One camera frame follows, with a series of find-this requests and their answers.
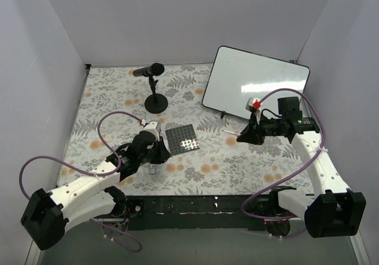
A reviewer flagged red white marker pen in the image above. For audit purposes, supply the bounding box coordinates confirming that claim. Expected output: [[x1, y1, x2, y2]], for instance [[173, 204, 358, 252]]
[[223, 130, 240, 136]]

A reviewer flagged white whiteboard black frame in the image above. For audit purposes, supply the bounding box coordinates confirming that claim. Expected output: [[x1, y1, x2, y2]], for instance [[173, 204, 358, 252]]
[[202, 46, 310, 119]]

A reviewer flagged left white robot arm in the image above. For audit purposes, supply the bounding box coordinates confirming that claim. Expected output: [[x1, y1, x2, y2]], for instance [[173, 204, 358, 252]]
[[21, 130, 171, 250]]

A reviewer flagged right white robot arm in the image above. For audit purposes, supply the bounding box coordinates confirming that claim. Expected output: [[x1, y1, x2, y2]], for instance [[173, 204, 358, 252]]
[[237, 97, 366, 238]]

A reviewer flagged black perforated plate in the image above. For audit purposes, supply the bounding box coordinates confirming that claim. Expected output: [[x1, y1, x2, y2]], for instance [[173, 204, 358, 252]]
[[165, 124, 200, 156]]

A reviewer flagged black microphone stand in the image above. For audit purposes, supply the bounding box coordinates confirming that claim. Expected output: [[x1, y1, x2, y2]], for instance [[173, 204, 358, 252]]
[[144, 76, 168, 114]]

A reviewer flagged floral table mat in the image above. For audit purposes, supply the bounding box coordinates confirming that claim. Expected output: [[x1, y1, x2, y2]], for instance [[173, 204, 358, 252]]
[[57, 65, 313, 196]]

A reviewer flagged black base bar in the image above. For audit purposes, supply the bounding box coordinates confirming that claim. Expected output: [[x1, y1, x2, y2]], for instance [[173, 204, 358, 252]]
[[126, 195, 266, 231]]

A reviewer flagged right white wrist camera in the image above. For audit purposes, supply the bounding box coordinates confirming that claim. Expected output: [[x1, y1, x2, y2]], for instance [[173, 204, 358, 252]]
[[245, 97, 262, 123]]

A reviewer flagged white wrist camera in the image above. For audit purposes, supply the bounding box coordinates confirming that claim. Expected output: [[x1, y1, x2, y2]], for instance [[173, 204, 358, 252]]
[[245, 97, 262, 123], [143, 121, 161, 141]]

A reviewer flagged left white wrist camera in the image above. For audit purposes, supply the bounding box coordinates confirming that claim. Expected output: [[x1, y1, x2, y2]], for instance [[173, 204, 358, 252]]
[[143, 121, 161, 141]]

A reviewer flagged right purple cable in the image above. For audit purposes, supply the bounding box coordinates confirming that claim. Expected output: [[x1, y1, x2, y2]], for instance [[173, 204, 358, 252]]
[[241, 88, 327, 239]]

